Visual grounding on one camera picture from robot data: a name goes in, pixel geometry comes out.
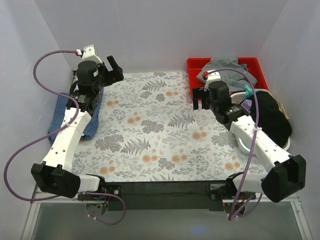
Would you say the black floral print t-shirt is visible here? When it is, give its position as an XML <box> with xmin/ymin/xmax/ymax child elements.
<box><xmin>256</xmin><ymin>91</ymin><xmax>292</xmax><ymax>148</ymax></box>

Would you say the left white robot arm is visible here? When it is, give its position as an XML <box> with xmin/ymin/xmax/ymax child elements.
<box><xmin>31</xmin><ymin>55</ymin><xmax>124</xmax><ymax>200</ymax></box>

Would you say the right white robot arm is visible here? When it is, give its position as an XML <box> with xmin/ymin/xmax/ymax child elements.
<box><xmin>192</xmin><ymin>81</ymin><xmax>307</xmax><ymax>203</ymax></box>

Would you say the white plastic laundry basket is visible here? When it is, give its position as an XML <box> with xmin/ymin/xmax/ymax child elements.
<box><xmin>230</xmin><ymin>91</ymin><xmax>291</xmax><ymax>155</ymax></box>

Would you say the grey shirt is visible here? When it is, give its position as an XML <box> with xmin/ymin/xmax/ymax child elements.
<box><xmin>196</xmin><ymin>56</ymin><xmax>258</xmax><ymax>93</ymax></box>

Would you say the lilac purple shirt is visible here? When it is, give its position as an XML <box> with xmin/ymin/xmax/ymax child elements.
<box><xmin>240</xmin><ymin>99</ymin><xmax>253</xmax><ymax>113</ymax></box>

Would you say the teal garment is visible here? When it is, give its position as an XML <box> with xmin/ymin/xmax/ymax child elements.
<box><xmin>243</xmin><ymin>84</ymin><xmax>256</xmax><ymax>99</ymax></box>

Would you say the blue checkered folded shirt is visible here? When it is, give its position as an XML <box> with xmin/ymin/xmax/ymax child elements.
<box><xmin>47</xmin><ymin>90</ymin><xmax>104</xmax><ymax>141</ymax></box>

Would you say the red plastic bin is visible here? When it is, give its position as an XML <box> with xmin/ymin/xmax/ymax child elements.
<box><xmin>186</xmin><ymin>57</ymin><xmax>269</xmax><ymax>98</ymax></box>

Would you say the floral patterned table mat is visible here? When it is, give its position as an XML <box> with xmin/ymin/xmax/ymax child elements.
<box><xmin>71</xmin><ymin>72</ymin><xmax>265</xmax><ymax>182</ymax></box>

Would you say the beige garment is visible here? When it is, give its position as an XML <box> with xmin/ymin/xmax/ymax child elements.
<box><xmin>276</xmin><ymin>100</ymin><xmax>290</xmax><ymax>120</ymax></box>

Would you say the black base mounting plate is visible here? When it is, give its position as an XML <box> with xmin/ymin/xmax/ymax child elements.
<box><xmin>76</xmin><ymin>180</ymin><xmax>257</xmax><ymax>214</ymax></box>

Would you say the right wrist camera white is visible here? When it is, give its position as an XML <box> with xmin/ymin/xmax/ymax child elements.
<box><xmin>202</xmin><ymin>71</ymin><xmax>221</xmax><ymax>92</ymax></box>

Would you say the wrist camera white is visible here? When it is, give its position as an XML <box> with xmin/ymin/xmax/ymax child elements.
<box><xmin>202</xmin><ymin>71</ymin><xmax>221</xmax><ymax>92</ymax></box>
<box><xmin>81</xmin><ymin>44</ymin><xmax>103</xmax><ymax>64</ymax></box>

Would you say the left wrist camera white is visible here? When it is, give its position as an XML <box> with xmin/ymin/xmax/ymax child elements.
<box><xmin>81</xmin><ymin>44</ymin><xmax>103</xmax><ymax>64</ymax></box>

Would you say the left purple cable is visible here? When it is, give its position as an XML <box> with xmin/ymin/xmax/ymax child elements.
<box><xmin>3</xmin><ymin>49</ymin><xmax>126</xmax><ymax>226</ymax></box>

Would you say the purple cable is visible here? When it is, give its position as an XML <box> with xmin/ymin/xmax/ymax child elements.
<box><xmin>206</xmin><ymin>68</ymin><xmax>263</xmax><ymax>222</ymax></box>
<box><xmin>3</xmin><ymin>49</ymin><xmax>126</xmax><ymax>226</ymax></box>

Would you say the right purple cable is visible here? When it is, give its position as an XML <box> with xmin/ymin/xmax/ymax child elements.
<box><xmin>206</xmin><ymin>68</ymin><xmax>263</xmax><ymax>222</ymax></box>

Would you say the aluminium frame rail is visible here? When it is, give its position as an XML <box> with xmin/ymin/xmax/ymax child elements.
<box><xmin>22</xmin><ymin>196</ymin><xmax>312</xmax><ymax>240</ymax></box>

